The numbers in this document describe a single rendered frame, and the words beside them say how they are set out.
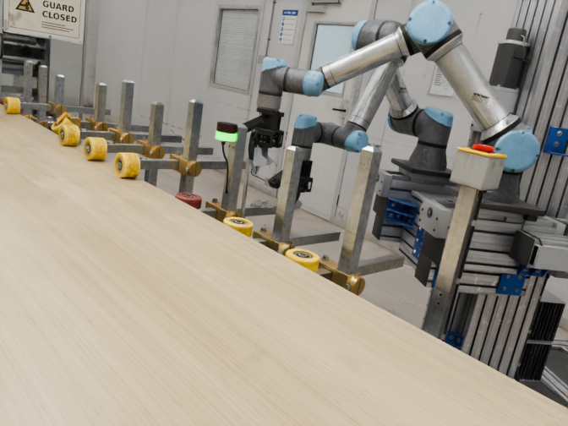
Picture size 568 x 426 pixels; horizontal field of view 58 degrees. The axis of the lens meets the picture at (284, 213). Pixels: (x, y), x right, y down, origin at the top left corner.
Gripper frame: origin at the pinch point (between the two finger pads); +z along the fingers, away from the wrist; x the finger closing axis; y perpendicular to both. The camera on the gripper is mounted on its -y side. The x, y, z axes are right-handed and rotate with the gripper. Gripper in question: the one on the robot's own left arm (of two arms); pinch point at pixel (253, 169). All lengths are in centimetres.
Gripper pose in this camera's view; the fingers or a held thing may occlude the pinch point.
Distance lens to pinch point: 168.0
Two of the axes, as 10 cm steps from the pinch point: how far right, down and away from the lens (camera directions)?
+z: -1.5, 9.6, 2.5
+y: 8.7, 2.5, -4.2
